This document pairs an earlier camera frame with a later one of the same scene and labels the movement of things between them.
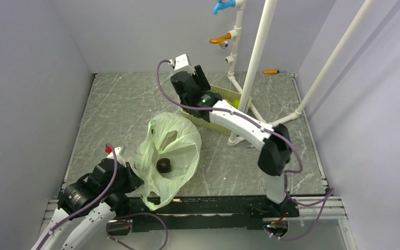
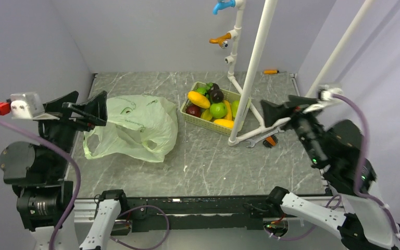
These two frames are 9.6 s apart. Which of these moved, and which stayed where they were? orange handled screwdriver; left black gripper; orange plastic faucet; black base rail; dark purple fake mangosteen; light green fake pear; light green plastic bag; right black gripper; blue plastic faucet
Moved: right black gripper; dark purple fake mangosteen; light green plastic bag; left black gripper
Stayed: blue plastic faucet; orange handled screwdriver; orange plastic faucet; light green fake pear; black base rail
